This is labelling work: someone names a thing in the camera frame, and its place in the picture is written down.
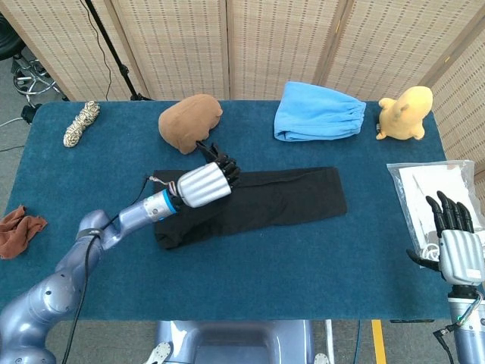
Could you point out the dark blue table mat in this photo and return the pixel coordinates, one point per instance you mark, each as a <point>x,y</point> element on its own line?
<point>265,280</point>

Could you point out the rust brown crumpled cloth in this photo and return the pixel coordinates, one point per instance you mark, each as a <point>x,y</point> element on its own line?
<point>19,231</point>

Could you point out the black stool with chrome base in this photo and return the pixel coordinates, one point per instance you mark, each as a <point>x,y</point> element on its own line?
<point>33,76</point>

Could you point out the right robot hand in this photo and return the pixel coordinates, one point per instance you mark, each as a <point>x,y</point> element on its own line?
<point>460,258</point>

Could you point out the light blue folded garment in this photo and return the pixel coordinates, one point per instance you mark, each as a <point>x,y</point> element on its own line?
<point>314,113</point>

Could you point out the black trousers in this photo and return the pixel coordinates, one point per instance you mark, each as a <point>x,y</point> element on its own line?
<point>284,201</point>

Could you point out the black power adapter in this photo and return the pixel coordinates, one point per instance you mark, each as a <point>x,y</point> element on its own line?
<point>28,113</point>

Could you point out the clear bag with white garment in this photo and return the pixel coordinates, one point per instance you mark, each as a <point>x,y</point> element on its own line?
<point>417,189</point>

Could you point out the brown plush toy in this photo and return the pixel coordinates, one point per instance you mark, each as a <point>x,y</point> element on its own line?
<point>189,121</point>

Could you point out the yellow plush toy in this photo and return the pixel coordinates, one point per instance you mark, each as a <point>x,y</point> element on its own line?
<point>405,113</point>

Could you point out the white table leg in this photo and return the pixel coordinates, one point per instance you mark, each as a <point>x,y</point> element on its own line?
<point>329,341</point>

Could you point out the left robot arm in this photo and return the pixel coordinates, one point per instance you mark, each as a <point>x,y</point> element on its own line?
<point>57,295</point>

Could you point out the black tripod stand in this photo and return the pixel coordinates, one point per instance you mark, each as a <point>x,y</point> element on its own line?
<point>113,49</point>

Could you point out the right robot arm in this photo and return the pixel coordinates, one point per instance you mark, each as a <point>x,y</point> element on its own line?
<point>468,341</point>

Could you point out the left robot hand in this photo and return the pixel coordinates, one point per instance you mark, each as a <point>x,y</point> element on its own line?
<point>204,184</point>

